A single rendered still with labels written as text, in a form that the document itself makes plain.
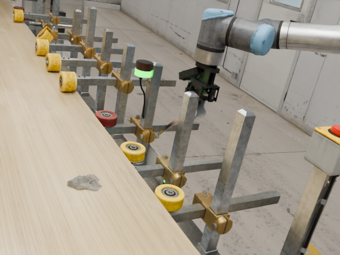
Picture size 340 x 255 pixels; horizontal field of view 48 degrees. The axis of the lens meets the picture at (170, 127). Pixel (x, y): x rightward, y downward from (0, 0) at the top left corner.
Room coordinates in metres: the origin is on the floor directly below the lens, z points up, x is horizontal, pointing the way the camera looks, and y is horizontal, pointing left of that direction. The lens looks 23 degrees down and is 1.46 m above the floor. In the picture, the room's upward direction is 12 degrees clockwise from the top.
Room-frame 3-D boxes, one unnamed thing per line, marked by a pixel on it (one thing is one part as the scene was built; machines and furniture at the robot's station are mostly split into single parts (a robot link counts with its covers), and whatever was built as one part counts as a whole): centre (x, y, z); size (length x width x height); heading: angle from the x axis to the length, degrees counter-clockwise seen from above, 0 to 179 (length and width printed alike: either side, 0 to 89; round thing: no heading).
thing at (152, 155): (1.32, 0.05, 0.75); 0.26 x 0.01 x 0.10; 33
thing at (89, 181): (0.84, 0.19, 0.91); 0.09 x 0.07 x 0.02; 106
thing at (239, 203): (0.97, -0.20, 0.82); 0.43 x 0.03 x 0.04; 123
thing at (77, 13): (2.17, 0.63, 0.87); 0.03 x 0.03 x 0.48; 33
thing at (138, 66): (1.31, 0.13, 1.11); 0.06 x 0.06 x 0.02
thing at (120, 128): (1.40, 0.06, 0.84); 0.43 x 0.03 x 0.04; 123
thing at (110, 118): (1.29, 0.24, 0.85); 0.08 x 0.08 x 0.11
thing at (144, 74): (1.31, 0.13, 1.08); 0.06 x 0.06 x 0.02
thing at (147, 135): (1.35, 0.11, 0.85); 0.13 x 0.06 x 0.05; 33
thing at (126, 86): (1.56, 0.24, 0.95); 0.13 x 0.06 x 0.05; 33
